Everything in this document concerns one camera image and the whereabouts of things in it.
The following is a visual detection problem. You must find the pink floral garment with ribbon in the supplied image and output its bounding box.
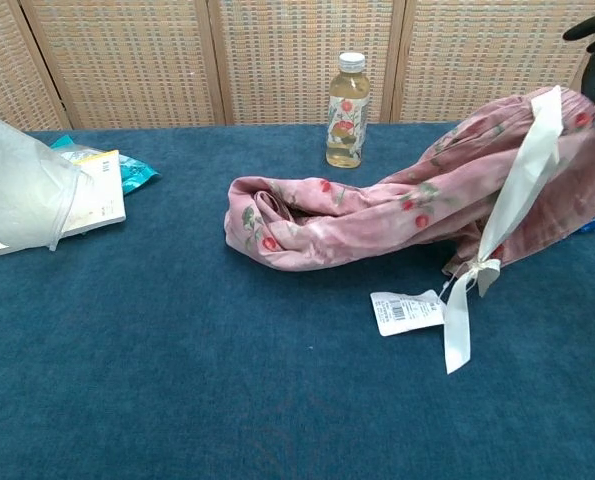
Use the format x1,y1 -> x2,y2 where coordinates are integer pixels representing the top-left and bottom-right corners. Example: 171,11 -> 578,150
224,84 -> 595,375

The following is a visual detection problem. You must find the blue carpet table mat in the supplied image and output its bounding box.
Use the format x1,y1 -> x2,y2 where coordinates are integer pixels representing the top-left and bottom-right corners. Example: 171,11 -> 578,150
0,119 -> 595,480

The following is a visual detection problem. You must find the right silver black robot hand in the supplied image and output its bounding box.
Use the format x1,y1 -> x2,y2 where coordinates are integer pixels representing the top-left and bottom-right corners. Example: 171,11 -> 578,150
562,12 -> 595,121

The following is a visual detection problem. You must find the translucent white plastic bag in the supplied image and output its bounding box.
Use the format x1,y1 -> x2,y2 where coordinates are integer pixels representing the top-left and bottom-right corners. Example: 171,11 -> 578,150
0,107 -> 82,252

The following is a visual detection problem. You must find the teal snack packet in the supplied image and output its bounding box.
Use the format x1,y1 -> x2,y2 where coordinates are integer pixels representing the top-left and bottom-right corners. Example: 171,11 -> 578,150
50,133 -> 161,196

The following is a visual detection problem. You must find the white garment price tag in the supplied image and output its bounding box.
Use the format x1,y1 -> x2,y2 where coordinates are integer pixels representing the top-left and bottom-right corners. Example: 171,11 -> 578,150
370,288 -> 447,337

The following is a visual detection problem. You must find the white yellow book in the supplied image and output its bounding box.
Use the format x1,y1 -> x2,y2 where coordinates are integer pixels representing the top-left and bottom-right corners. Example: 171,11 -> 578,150
0,149 -> 127,260

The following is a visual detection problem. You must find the woven bamboo folding screen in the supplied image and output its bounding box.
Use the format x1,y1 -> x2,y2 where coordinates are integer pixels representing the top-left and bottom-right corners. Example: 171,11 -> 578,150
0,0 -> 595,132

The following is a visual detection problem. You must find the tea bottle with white cap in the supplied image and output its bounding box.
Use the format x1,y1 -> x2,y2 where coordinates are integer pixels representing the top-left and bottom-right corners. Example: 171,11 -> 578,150
325,51 -> 371,170

